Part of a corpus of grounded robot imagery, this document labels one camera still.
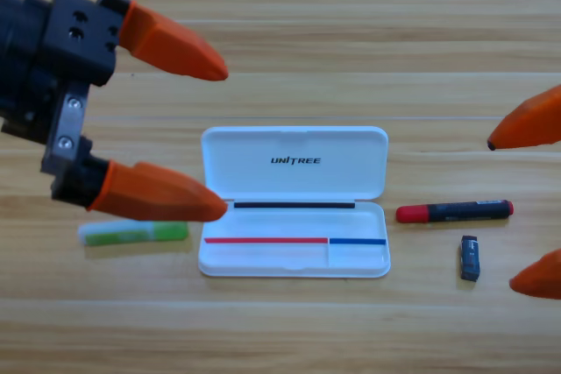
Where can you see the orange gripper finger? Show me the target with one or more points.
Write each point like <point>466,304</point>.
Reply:
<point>534,124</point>
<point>543,277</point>
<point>153,194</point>

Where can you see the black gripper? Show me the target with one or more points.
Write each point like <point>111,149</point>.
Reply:
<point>66,41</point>

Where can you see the red and black marker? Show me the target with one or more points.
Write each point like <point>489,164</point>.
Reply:
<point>460,211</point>

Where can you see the dark blue eraser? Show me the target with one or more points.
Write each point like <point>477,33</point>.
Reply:
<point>470,260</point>

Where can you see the white Unitree pencil case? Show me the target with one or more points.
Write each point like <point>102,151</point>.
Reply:
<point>350,172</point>

